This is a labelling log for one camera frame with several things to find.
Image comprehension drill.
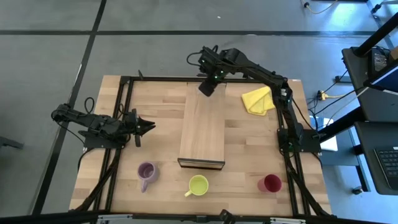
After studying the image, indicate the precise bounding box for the short black diagonal pole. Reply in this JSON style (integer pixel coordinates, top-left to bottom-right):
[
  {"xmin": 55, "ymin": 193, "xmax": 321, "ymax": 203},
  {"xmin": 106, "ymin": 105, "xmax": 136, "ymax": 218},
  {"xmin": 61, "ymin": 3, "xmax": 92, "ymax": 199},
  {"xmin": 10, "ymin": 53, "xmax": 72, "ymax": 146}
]
[{"xmin": 317, "ymin": 105, "xmax": 368, "ymax": 144}]

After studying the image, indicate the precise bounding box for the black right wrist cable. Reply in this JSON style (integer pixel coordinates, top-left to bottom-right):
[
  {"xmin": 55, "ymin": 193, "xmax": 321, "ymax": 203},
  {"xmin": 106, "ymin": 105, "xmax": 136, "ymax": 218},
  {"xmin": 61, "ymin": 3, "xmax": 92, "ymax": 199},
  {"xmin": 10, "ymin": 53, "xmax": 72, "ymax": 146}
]
[{"xmin": 186, "ymin": 51, "xmax": 205, "ymax": 68}]

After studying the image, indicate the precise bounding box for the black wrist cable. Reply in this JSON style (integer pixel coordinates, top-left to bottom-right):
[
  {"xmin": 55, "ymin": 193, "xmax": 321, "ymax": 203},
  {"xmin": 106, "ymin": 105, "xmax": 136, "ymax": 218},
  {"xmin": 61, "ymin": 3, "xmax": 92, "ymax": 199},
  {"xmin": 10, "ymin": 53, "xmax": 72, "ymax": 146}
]
[
  {"xmin": 186, "ymin": 51, "xmax": 205, "ymax": 68},
  {"xmin": 84, "ymin": 96, "xmax": 95, "ymax": 114}
]

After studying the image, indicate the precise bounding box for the black keyboard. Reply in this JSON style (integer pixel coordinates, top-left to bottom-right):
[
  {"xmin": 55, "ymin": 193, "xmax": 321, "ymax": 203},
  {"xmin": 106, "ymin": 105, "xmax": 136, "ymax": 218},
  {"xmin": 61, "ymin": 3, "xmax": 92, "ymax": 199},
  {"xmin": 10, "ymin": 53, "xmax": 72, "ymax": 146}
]
[{"xmin": 374, "ymin": 145, "xmax": 398, "ymax": 191}]

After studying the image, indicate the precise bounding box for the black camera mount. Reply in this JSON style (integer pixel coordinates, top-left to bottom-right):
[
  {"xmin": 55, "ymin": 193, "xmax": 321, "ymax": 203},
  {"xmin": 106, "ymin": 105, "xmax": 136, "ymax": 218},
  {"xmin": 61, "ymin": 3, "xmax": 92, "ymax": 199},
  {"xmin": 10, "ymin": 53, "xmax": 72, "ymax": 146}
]
[{"xmin": 218, "ymin": 208, "xmax": 238, "ymax": 224}]

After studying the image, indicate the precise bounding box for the yellow extension cable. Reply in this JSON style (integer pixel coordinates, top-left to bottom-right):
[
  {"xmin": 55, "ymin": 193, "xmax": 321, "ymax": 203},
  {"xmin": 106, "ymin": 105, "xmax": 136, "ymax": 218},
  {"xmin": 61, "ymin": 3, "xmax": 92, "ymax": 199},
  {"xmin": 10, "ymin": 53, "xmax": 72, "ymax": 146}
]
[{"xmin": 300, "ymin": 0, "xmax": 340, "ymax": 16}]

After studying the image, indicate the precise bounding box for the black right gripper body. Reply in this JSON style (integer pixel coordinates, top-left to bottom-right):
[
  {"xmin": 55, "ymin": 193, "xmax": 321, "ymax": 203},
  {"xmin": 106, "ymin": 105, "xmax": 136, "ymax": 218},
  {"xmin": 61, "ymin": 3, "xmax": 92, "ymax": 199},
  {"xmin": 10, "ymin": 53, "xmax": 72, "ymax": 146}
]
[{"xmin": 198, "ymin": 45, "xmax": 227, "ymax": 82}]

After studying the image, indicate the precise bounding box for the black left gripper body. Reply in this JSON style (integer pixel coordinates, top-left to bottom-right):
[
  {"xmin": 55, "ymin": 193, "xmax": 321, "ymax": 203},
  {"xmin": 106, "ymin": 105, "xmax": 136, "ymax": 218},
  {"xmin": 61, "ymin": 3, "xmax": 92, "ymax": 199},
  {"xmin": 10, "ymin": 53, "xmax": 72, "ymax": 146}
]
[{"xmin": 126, "ymin": 108, "xmax": 142, "ymax": 147}]

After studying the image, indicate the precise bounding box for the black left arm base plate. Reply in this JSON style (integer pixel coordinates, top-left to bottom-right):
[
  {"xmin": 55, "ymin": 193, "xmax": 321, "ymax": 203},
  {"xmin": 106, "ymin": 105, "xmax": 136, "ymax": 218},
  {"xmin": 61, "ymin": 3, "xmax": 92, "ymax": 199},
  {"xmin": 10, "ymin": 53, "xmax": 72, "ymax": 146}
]
[{"xmin": 83, "ymin": 124, "xmax": 129, "ymax": 149}]

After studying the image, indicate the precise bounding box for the red cup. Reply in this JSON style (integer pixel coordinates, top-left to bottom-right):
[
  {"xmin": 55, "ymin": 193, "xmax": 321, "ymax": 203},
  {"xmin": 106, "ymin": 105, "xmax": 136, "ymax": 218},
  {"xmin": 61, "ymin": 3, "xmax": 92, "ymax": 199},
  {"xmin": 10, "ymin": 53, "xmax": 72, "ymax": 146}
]
[{"xmin": 257, "ymin": 174, "xmax": 283, "ymax": 194}]

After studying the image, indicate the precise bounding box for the purple mug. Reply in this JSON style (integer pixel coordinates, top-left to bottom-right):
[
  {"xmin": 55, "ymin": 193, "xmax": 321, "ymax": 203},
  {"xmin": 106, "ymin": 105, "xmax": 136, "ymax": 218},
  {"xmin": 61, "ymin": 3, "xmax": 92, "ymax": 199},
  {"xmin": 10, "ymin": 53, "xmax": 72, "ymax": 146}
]
[{"xmin": 137, "ymin": 161, "xmax": 159, "ymax": 194}]

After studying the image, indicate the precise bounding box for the yellow power plug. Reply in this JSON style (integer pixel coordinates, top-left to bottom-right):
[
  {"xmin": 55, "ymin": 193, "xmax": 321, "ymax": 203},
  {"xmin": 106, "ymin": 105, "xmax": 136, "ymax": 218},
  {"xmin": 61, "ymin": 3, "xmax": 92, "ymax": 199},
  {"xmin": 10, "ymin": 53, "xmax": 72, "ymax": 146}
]
[{"xmin": 317, "ymin": 90, "xmax": 346, "ymax": 101}]

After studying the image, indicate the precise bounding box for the grey furniture foot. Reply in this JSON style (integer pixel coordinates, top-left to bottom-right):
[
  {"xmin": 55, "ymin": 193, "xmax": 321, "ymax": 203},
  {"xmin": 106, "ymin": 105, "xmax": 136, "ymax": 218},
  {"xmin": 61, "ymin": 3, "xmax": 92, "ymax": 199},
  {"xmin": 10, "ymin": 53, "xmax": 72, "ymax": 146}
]
[{"xmin": 0, "ymin": 136, "xmax": 24, "ymax": 150}]

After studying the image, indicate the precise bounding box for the yellow folded cloth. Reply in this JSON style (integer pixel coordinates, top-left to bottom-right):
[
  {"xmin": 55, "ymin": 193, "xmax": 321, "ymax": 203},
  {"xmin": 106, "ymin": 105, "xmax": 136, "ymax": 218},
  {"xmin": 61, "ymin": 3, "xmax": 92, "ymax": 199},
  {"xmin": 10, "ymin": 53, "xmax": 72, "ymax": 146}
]
[{"xmin": 241, "ymin": 86, "xmax": 276, "ymax": 117}]

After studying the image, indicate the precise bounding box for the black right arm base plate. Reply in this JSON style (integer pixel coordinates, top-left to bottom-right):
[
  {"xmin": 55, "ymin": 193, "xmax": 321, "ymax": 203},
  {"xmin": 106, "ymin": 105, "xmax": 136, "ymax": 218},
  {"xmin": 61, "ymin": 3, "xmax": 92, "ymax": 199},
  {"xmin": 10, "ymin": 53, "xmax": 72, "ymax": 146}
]
[{"xmin": 277, "ymin": 128, "xmax": 322, "ymax": 153}]

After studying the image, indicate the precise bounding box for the long black diagonal pole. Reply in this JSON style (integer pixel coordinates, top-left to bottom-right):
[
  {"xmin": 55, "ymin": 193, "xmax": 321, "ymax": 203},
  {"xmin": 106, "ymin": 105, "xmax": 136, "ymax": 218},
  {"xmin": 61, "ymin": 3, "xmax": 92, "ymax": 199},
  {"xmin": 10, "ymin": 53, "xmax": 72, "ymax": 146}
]
[{"xmin": 353, "ymin": 11, "xmax": 398, "ymax": 57}]

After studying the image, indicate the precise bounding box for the black desk with keyboard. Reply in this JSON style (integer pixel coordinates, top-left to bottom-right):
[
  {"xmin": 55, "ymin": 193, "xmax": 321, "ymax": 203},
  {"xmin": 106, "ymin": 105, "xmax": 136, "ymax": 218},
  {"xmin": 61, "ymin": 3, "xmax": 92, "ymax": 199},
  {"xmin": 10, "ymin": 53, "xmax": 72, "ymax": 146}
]
[{"xmin": 354, "ymin": 120, "xmax": 398, "ymax": 196}]

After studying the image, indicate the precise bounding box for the black rig beam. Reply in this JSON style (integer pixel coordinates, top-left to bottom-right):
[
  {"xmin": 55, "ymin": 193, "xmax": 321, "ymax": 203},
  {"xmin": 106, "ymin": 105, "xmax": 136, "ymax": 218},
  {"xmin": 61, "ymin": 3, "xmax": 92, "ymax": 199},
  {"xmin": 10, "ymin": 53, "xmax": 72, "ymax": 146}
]
[{"xmin": 0, "ymin": 210, "xmax": 398, "ymax": 224}]

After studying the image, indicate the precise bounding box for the grey metal rack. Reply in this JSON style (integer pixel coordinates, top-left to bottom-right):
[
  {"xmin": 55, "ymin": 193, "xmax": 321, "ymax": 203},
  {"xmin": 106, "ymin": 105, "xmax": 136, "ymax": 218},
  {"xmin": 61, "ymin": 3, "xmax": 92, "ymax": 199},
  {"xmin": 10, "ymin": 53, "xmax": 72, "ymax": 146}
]
[{"xmin": 366, "ymin": 0, "xmax": 398, "ymax": 47}]

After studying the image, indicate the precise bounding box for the black power adapter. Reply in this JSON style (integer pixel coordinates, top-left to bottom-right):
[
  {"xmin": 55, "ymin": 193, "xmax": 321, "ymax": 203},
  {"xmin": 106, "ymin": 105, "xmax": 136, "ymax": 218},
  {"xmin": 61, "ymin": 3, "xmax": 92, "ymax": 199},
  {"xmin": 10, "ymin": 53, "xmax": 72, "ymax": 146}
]
[{"xmin": 368, "ymin": 46, "xmax": 390, "ymax": 78}]

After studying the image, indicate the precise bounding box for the wooden shelf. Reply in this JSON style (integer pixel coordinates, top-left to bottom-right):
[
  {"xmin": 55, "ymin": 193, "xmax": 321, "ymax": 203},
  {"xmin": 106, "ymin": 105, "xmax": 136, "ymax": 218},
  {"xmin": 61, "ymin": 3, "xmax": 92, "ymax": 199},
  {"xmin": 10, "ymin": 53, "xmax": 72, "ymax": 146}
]
[{"xmin": 177, "ymin": 81, "xmax": 227, "ymax": 171}]

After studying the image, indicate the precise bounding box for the black aluminium table frame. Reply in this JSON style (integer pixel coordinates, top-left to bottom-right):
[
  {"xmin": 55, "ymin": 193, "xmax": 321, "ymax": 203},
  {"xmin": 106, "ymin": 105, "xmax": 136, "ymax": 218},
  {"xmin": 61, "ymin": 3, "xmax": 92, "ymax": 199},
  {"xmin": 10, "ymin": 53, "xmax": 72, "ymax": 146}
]
[{"xmin": 70, "ymin": 70, "xmax": 331, "ymax": 217}]

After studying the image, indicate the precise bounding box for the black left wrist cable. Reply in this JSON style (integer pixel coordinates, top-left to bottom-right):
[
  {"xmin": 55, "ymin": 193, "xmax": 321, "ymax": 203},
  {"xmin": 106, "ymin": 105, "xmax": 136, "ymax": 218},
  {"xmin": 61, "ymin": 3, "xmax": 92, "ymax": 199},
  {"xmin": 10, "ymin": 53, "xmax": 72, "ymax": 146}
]
[{"xmin": 84, "ymin": 96, "xmax": 95, "ymax": 114}]

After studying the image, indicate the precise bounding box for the black desk with devices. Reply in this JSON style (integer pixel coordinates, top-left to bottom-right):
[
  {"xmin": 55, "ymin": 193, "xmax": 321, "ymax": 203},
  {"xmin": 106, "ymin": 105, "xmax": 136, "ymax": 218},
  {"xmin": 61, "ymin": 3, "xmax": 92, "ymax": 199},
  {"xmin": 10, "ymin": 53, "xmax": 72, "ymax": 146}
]
[{"xmin": 341, "ymin": 45, "xmax": 398, "ymax": 123}]

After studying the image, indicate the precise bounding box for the yellow mug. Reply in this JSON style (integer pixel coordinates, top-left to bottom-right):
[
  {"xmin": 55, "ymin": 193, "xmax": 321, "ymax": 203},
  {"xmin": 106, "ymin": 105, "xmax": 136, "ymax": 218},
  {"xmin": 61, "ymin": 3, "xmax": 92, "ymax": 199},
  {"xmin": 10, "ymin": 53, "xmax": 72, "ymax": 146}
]
[{"xmin": 184, "ymin": 174, "xmax": 210, "ymax": 198}]

